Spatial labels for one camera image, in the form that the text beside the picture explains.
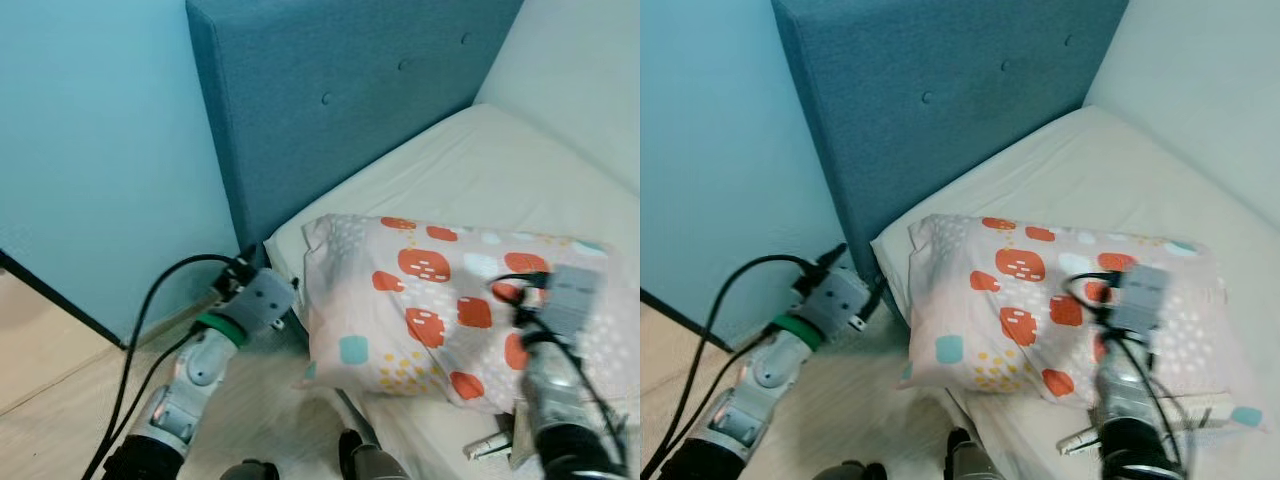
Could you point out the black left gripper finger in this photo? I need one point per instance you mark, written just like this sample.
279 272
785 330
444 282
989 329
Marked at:
876 298

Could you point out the pink patterned pillow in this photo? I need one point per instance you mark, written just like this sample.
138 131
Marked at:
1000 290
400 330

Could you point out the blue and white book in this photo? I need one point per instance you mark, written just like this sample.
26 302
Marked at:
522 440
1200 415

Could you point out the robot left leg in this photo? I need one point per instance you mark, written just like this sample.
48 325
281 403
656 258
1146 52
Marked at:
250 470
845 472

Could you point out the robot leg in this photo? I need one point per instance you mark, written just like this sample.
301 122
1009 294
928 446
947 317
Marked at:
845 472
250 470
370 462
975 462

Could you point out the robot right leg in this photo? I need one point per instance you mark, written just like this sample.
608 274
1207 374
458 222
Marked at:
370 462
975 462

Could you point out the dark baseboard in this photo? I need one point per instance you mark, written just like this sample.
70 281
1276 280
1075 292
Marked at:
60 298
680 320

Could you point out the blue fabric headboard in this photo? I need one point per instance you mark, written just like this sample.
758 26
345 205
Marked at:
930 110
340 100

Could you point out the cream sheeted mattress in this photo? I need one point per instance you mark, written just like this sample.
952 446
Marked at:
470 160
1080 170

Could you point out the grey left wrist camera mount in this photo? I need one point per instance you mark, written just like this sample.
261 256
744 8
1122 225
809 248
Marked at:
835 298
262 298

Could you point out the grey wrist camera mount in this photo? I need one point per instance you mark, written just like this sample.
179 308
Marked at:
575 295
835 298
262 298
1140 295

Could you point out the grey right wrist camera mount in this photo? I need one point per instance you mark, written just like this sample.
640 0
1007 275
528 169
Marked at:
575 295
1140 295

